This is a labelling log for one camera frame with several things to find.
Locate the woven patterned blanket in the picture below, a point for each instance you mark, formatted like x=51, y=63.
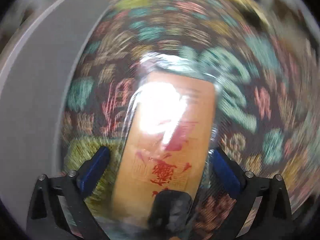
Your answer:
x=237, y=80

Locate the large white storage box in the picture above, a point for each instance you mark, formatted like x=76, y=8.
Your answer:
x=32, y=92

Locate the plastic-wrapped pad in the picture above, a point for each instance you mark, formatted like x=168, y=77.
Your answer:
x=170, y=142

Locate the yellow flat box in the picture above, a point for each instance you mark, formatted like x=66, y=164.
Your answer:
x=245, y=5

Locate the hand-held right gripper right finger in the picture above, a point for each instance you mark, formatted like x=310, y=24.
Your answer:
x=227, y=172

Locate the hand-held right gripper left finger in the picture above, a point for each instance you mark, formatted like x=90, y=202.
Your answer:
x=93, y=170

